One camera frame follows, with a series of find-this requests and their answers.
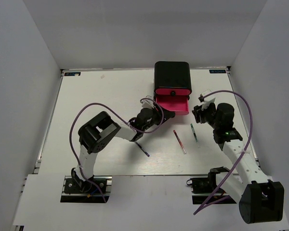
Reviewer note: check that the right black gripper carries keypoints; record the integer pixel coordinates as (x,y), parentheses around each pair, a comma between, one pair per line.
(199,113)

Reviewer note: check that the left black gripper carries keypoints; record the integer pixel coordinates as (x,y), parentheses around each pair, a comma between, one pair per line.
(159,115)

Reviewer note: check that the pink drawer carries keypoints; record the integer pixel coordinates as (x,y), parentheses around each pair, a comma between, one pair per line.
(173,91)
(177,104)

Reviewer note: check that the dark green pen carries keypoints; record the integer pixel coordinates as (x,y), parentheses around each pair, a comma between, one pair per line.
(194,133)

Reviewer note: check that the purple pen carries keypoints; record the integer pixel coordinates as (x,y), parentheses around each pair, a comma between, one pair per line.
(143,150)

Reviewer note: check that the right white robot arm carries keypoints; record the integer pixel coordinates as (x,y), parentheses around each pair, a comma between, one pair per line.
(259,198)

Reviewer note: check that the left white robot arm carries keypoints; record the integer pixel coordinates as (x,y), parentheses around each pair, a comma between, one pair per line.
(95,135)

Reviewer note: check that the red pen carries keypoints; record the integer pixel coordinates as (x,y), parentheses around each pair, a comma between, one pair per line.
(179,141)

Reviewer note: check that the black drawer cabinet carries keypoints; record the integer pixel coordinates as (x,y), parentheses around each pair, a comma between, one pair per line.
(172,74)

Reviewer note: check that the right blue label sticker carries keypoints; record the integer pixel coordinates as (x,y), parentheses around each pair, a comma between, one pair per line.
(217,71)

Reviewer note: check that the blue label sticker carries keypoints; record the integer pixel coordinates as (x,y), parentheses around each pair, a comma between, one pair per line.
(72,74)
(217,71)

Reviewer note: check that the left blue label sticker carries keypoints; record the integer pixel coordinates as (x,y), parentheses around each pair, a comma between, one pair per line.
(72,74)

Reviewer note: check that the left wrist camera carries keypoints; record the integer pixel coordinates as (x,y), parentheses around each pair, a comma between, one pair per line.
(147,102)

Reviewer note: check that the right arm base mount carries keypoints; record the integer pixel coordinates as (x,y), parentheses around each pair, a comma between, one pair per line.
(203,186)

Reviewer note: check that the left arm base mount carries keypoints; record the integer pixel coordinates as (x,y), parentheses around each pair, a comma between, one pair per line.
(76,190)

